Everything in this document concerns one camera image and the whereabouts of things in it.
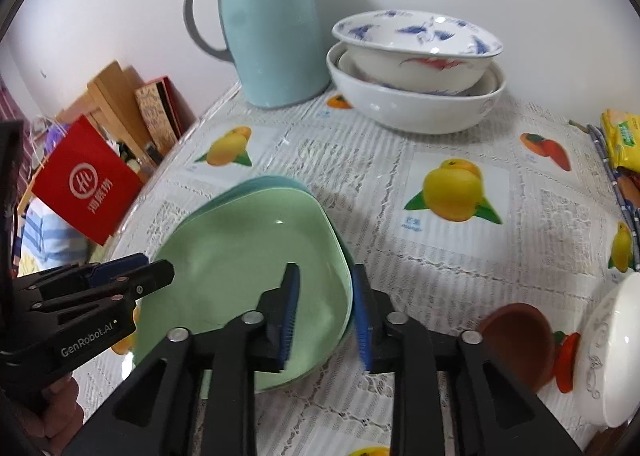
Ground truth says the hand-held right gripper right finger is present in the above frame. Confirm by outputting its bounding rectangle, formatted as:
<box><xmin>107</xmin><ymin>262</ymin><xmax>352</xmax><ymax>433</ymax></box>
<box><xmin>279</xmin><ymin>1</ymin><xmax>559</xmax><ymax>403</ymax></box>
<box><xmin>351</xmin><ymin>264</ymin><xmax>587</xmax><ymax>456</ymax></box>

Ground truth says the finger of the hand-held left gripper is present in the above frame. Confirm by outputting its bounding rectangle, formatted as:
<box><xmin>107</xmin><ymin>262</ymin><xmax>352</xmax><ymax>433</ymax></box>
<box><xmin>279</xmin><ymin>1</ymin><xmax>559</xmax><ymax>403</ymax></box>
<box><xmin>14</xmin><ymin>253</ymin><xmax>151</xmax><ymax>301</ymax></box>
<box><xmin>29</xmin><ymin>259</ymin><xmax>177</xmax><ymax>333</ymax></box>

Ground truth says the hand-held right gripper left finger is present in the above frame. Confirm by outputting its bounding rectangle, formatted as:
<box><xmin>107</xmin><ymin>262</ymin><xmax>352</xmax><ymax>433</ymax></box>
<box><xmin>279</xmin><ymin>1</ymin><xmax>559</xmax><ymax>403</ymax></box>
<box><xmin>75</xmin><ymin>263</ymin><xmax>303</xmax><ymax>456</ymax></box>

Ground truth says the green plate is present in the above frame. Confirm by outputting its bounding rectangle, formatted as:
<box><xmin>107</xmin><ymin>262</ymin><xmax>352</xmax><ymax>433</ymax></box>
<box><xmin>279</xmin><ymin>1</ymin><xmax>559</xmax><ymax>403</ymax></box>
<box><xmin>132</xmin><ymin>179</ymin><xmax>354</xmax><ymax>393</ymax></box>

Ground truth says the teal plate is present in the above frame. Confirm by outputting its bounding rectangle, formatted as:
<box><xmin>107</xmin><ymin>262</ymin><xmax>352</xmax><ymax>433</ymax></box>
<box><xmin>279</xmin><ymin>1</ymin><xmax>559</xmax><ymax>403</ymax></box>
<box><xmin>200</xmin><ymin>175</ymin><xmax>357</xmax><ymax>362</ymax></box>

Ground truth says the person's left hand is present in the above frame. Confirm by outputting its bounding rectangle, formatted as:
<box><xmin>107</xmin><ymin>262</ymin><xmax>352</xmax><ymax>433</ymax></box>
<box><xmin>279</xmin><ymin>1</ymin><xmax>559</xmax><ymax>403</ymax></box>
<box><xmin>24</xmin><ymin>375</ymin><xmax>85</xmax><ymax>456</ymax></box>

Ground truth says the blue striped cloth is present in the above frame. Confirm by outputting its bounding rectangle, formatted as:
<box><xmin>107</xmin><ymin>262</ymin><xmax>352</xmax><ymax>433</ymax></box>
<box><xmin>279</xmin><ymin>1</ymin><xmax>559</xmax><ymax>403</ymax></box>
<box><xmin>19</xmin><ymin>198</ymin><xmax>92</xmax><ymax>271</ymax></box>

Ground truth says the red paper bag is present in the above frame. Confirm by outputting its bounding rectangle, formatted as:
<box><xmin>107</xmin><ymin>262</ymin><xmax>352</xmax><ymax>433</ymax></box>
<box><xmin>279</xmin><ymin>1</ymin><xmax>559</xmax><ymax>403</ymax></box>
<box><xmin>30</xmin><ymin>114</ymin><xmax>144</xmax><ymax>246</ymax></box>

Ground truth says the purple plastic bag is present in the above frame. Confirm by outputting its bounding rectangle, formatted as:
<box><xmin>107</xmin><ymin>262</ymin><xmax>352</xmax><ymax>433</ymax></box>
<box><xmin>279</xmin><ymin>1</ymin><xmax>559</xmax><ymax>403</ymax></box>
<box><xmin>27</xmin><ymin>116</ymin><xmax>71</xmax><ymax>163</ymax></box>

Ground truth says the fruit print tablecloth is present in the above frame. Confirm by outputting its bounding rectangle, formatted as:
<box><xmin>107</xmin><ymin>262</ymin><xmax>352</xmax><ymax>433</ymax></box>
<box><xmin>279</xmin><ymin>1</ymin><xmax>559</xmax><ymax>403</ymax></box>
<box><xmin>70</xmin><ymin>81</ymin><xmax>640</xmax><ymax>456</ymax></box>

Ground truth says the small brown bowl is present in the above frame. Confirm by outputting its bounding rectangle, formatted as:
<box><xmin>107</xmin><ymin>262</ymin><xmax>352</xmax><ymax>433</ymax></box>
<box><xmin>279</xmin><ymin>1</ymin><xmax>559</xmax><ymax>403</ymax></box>
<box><xmin>478</xmin><ymin>302</ymin><xmax>556</xmax><ymax>393</ymax></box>

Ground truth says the brown patterned box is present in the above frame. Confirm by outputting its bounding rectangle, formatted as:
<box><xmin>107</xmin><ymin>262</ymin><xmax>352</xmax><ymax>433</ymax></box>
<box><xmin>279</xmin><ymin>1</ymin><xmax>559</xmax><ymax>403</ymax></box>
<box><xmin>133</xmin><ymin>76</ymin><xmax>199</xmax><ymax>153</ymax></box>

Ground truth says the wooden rack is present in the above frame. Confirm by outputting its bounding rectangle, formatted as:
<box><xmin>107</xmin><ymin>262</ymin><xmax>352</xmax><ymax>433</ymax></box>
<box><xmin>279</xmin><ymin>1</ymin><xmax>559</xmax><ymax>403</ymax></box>
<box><xmin>52</xmin><ymin>60</ymin><xmax>157</xmax><ymax>183</ymax></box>

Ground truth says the red plaid cloth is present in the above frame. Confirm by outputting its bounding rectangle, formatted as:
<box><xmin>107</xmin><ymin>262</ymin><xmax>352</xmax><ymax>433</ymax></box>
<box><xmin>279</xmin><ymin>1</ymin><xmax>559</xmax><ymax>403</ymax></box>
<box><xmin>0</xmin><ymin>75</ymin><xmax>24</xmax><ymax>125</ymax></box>

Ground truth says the large white bowl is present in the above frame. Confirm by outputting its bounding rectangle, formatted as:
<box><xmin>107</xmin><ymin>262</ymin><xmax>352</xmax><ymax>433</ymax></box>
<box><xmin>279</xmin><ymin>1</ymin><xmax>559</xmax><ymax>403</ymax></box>
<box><xmin>325</xmin><ymin>42</ymin><xmax>508</xmax><ymax>135</ymax></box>

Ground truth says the white bowl with grey pattern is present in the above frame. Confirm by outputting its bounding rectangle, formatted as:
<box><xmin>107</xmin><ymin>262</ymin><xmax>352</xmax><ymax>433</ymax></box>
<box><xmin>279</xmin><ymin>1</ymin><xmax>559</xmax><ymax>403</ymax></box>
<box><xmin>574</xmin><ymin>271</ymin><xmax>640</xmax><ymax>430</ymax></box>

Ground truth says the blue patterned white bowl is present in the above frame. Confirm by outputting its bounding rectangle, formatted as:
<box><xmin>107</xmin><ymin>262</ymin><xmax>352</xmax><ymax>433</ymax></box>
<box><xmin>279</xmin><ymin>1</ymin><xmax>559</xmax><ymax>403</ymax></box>
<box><xmin>331</xmin><ymin>9</ymin><xmax>504</xmax><ymax>96</ymax></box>

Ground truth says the teal thermos jug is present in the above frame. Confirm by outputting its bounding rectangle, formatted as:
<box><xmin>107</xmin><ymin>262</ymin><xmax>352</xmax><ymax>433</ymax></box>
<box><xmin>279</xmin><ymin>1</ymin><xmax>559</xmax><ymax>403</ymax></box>
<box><xmin>183</xmin><ymin>0</ymin><xmax>334</xmax><ymax>110</ymax></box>

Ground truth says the plain white bowl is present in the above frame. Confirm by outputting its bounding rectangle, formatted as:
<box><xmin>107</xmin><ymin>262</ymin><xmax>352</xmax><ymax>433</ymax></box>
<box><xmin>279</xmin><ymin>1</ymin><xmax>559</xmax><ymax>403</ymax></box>
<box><xmin>336</xmin><ymin>50</ymin><xmax>502</xmax><ymax>98</ymax></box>

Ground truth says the yellow snack packet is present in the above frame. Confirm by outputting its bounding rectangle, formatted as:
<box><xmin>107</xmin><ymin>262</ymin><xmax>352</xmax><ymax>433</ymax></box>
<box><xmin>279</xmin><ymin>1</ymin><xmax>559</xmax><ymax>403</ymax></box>
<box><xmin>599</xmin><ymin>108</ymin><xmax>640</xmax><ymax>172</ymax></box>

